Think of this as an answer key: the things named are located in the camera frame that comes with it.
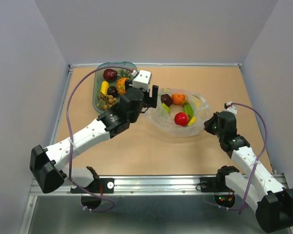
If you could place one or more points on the green starfruit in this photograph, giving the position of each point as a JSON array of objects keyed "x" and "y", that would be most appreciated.
[{"x": 189, "y": 111}]

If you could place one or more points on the green plastic tray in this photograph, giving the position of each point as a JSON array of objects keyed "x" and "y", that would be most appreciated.
[{"x": 99, "y": 79}]

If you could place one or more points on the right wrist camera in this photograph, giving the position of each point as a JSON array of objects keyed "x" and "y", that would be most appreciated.
[{"x": 229, "y": 107}]

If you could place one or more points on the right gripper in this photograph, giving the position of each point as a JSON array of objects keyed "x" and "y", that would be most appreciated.
[{"x": 208, "y": 123}]

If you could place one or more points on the brown longan bunch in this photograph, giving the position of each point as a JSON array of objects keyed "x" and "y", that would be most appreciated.
[{"x": 106, "y": 101}]

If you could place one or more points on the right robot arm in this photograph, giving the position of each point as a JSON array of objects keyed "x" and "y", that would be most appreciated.
[{"x": 267, "y": 197}]

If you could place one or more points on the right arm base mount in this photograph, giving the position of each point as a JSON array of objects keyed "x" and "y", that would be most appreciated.
[{"x": 216, "y": 184}]

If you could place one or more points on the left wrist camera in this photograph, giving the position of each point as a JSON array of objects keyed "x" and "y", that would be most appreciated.
[{"x": 141, "y": 79}]

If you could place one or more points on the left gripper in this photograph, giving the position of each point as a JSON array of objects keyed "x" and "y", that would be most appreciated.
[{"x": 151, "y": 101}]

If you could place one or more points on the dark red apple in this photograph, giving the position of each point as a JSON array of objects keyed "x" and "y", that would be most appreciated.
[{"x": 110, "y": 75}]

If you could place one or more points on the dark maroon fruit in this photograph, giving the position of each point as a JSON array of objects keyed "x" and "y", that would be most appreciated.
[{"x": 166, "y": 99}]

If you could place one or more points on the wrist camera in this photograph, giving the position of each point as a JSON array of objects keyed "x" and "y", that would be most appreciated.
[
  {"x": 141, "y": 79},
  {"x": 229, "y": 107}
]

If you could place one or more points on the aluminium front rail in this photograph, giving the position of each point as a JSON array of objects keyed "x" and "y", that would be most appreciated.
[{"x": 144, "y": 185}]

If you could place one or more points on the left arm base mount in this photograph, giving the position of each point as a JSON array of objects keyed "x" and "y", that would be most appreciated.
[{"x": 88, "y": 179}]

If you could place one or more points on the orange tangerine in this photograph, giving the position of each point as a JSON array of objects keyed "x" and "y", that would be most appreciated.
[{"x": 177, "y": 99}]

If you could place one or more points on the dark purple plum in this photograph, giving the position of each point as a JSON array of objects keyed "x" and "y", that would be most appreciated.
[{"x": 112, "y": 91}]

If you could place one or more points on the clear plastic bag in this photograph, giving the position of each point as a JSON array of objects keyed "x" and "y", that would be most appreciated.
[{"x": 163, "y": 116}]

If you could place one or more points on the yellow corn cob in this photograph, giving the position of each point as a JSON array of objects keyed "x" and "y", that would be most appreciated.
[{"x": 104, "y": 87}]

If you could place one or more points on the yellow banana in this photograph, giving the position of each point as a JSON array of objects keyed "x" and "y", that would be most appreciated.
[{"x": 192, "y": 121}]

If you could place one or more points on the orange pineapple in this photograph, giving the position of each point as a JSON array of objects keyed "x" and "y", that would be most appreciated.
[{"x": 123, "y": 75}]

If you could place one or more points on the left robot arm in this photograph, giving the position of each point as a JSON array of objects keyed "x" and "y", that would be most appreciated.
[{"x": 47, "y": 164}]

